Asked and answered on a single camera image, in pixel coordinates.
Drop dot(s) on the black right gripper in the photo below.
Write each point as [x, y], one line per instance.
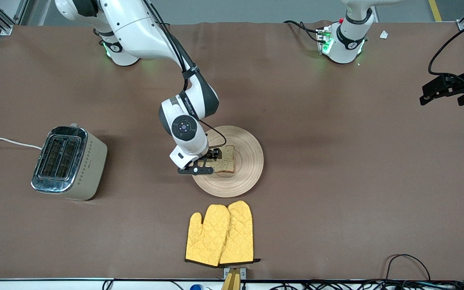
[211, 154]

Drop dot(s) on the slice of brown bread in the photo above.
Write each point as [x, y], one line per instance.
[226, 161]

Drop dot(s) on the round light wooden plate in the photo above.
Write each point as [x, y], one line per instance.
[244, 173]

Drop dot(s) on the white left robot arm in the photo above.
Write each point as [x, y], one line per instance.
[346, 44]

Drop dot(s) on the cream and chrome toaster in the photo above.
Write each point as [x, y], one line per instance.
[71, 165]

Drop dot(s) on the yellow quilted oven mitt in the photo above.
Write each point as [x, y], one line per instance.
[240, 233]
[208, 237]

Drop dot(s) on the small white paper scrap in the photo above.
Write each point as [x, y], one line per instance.
[384, 34]

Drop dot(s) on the tan strut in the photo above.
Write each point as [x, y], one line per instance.
[232, 282]

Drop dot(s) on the small blue object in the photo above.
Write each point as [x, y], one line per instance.
[195, 287]

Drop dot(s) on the brown table mat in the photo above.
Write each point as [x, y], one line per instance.
[336, 141]

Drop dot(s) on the grey metal bracket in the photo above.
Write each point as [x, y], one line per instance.
[243, 273]

